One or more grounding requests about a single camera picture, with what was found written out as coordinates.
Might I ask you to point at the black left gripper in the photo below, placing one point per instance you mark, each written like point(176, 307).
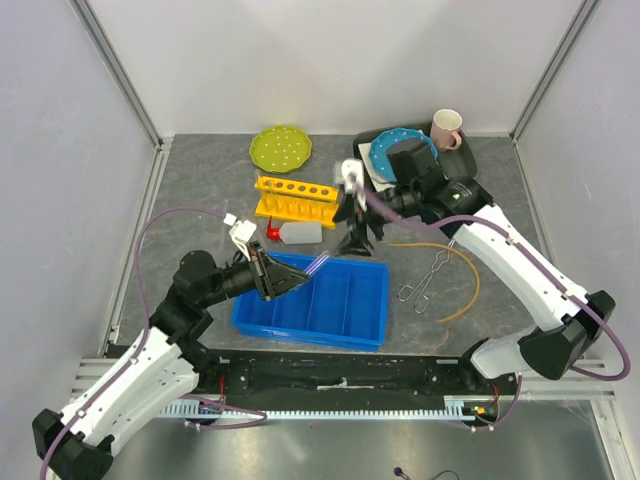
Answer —
point(266, 271)

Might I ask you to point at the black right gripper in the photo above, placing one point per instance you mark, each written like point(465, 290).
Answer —
point(356, 242)

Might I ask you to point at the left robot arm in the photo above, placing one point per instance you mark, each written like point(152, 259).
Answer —
point(164, 363)

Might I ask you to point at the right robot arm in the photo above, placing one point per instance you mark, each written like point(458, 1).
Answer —
point(567, 318)

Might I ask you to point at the white wash bottle red cap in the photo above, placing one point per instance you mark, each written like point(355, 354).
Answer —
point(295, 233)

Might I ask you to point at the white square board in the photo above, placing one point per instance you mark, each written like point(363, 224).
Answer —
point(377, 182)

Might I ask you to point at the blue divided plastic bin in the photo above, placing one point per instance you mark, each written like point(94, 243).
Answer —
point(344, 305)

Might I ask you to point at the yellow test tube rack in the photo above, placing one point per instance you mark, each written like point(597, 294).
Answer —
point(297, 201)

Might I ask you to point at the metal crucible tongs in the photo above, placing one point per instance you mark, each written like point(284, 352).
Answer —
point(418, 292)

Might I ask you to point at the blue polka dot plate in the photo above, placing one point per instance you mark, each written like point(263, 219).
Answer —
point(400, 155)

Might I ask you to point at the green polka dot plate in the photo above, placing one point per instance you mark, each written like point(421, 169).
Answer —
point(280, 149)

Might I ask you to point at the dark grey tray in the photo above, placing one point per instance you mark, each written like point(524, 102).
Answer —
point(460, 162)

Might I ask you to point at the pink mug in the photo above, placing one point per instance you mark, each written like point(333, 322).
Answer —
point(445, 130)

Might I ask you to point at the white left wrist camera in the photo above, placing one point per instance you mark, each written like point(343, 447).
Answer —
point(240, 232)

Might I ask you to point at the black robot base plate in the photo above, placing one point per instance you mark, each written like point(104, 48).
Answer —
point(272, 379)

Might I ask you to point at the white cable duct strip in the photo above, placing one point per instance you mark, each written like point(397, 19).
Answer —
point(193, 409)

